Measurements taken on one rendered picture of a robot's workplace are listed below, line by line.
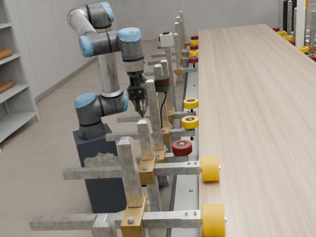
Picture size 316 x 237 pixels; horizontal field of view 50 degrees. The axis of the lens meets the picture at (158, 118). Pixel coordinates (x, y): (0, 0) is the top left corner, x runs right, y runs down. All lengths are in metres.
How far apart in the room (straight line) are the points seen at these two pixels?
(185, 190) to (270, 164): 0.50
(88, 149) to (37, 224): 1.31
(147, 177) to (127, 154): 0.26
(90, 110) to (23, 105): 2.55
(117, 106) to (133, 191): 1.40
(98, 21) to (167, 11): 7.37
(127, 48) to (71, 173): 0.53
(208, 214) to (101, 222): 0.32
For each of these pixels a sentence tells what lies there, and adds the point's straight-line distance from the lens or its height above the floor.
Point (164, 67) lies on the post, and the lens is 1.79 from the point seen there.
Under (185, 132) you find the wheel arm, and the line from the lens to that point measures 1.59.
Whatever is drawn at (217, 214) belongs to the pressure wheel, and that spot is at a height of 0.97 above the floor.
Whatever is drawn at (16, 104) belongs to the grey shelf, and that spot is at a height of 0.24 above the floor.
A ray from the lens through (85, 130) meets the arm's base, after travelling 2.29.
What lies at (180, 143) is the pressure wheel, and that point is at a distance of 1.35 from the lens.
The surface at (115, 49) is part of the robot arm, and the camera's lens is 1.49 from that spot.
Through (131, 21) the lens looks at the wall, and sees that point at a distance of 9.58.
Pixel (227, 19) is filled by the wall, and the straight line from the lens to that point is 9.28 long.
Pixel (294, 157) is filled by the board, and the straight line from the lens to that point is 1.26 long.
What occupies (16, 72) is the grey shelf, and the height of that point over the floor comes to 0.66.
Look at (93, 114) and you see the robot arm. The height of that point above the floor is 0.76.
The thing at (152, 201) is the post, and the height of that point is 0.80.
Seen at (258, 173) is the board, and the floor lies 0.90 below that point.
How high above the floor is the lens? 1.52
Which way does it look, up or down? 22 degrees down
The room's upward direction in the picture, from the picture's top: 7 degrees counter-clockwise
